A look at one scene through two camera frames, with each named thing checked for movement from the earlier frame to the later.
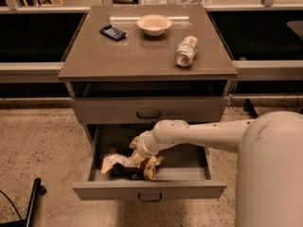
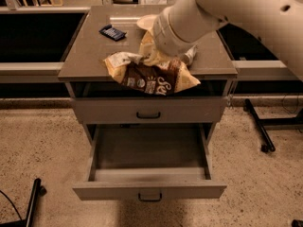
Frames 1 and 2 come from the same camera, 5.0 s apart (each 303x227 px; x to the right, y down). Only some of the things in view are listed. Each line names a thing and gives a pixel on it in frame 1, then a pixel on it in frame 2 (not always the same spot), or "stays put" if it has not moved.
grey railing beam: (247, 70) stays put
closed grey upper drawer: (149, 110) stays put
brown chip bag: (149, 165) → (130, 70)
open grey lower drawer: (184, 173) stays put
